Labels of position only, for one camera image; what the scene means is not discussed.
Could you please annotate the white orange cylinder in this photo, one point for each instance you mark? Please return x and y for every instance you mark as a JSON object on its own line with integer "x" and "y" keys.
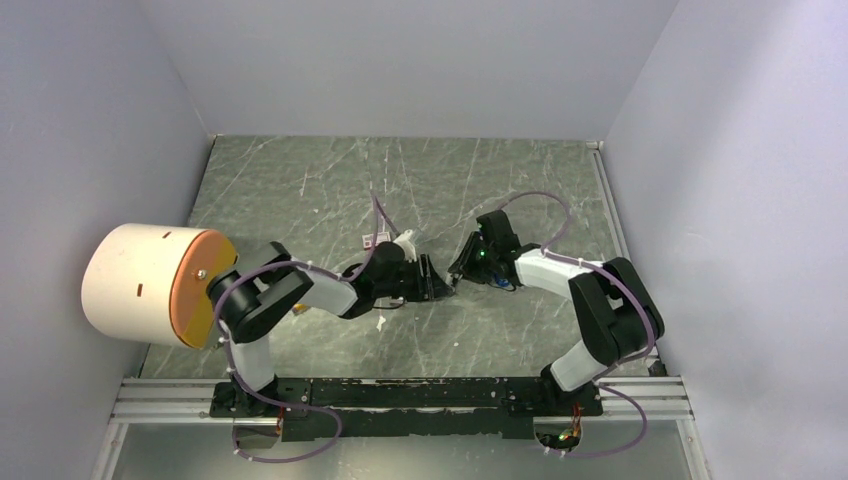
{"x": 147, "y": 283}

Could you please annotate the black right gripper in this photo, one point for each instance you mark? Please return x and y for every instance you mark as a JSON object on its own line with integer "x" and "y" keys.
{"x": 465, "y": 265}

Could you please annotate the aluminium rail frame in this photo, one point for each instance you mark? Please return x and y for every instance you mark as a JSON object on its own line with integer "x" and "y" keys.
{"x": 645, "y": 400}

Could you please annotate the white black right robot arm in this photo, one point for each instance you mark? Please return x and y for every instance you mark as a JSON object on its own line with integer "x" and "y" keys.
{"x": 616, "y": 316}

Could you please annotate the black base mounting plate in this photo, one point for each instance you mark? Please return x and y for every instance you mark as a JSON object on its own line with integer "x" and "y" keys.
{"x": 310, "y": 409}

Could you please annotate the grey staple strips tray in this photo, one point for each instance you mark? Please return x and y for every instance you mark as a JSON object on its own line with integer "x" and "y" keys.
{"x": 393, "y": 304}

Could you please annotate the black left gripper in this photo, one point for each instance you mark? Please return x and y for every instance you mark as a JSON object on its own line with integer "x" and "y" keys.
{"x": 428, "y": 286}

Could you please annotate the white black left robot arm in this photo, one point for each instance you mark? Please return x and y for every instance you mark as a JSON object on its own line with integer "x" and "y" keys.
{"x": 252, "y": 296}

